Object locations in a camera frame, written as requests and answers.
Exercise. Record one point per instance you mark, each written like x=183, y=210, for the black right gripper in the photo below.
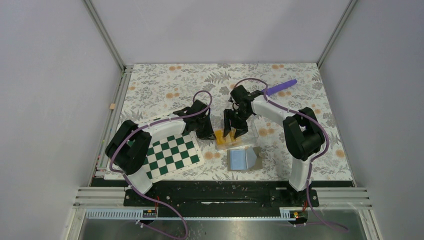
x=228, y=114

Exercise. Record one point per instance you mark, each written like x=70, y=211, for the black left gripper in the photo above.
x=209, y=134

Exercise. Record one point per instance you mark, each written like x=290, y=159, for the gold VIP card stack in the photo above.
x=231, y=140

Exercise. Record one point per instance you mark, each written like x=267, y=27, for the grey card holder wallet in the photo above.
x=244, y=160

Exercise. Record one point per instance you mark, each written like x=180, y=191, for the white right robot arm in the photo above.
x=303, y=135

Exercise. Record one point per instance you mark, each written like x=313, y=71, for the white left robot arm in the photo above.
x=129, y=146

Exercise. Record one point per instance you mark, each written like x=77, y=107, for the floral patterned table mat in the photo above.
x=156, y=90

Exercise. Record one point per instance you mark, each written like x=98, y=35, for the green white chessboard mat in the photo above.
x=171, y=152

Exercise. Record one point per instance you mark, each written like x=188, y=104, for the purple cylindrical tool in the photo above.
x=280, y=87

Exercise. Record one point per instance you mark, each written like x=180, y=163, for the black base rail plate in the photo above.
x=203, y=199

